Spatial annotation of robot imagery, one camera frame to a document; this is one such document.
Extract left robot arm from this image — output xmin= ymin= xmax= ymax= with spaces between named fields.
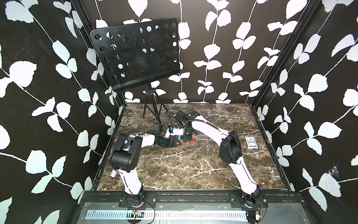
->
xmin=109 ymin=133 xmax=182 ymax=201

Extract black perforated music stand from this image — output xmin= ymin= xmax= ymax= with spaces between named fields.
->
xmin=90 ymin=18 xmax=181 ymax=123

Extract pink glitter tube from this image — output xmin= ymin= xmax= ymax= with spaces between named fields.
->
xmin=110 ymin=170 xmax=118 ymax=178

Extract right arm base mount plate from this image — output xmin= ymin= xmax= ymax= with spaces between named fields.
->
xmin=229 ymin=192 xmax=268 ymax=210

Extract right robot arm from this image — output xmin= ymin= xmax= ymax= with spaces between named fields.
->
xmin=169 ymin=110 xmax=262 ymax=208

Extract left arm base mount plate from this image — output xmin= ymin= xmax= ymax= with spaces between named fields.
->
xmin=118 ymin=191 xmax=157 ymax=209

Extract white perforated cable duct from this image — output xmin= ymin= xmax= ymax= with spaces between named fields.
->
xmin=84 ymin=210 xmax=247 ymax=222

